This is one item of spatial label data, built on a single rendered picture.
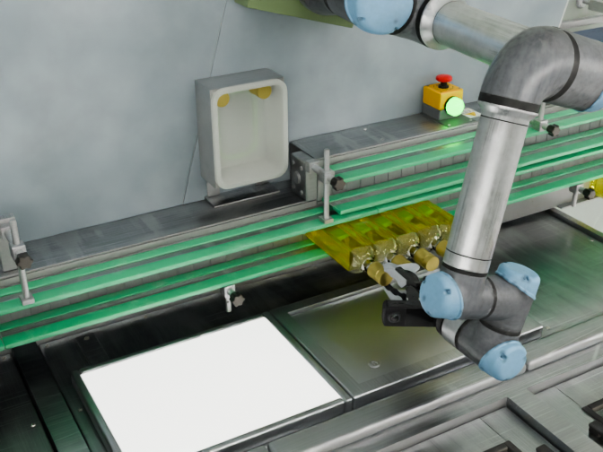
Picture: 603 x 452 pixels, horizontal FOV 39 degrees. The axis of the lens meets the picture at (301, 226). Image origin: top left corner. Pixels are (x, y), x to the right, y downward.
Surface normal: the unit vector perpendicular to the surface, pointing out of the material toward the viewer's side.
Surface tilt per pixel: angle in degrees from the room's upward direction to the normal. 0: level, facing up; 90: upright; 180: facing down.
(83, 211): 0
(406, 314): 30
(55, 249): 90
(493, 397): 90
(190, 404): 90
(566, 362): 90
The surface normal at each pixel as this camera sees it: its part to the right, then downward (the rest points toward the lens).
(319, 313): 0.00, -0.89
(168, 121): 0.49, 0.40
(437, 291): -0.83, -0.07
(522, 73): -0.18, -0.06
